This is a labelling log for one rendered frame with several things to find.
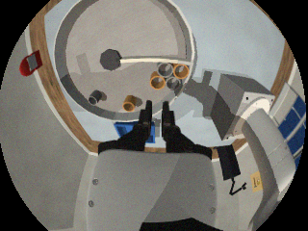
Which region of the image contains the blue crate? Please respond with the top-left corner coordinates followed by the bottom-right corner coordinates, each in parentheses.
top-left (114, 117), bottom-right (155, 143)

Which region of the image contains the bronze cylinder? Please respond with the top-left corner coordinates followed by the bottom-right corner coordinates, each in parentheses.
top-left (172, 63), bottom-right (189, 79)
top-left (150, 71), bottom-right (166, 90)
top-left (122, 95), bottom-right (137, 112)

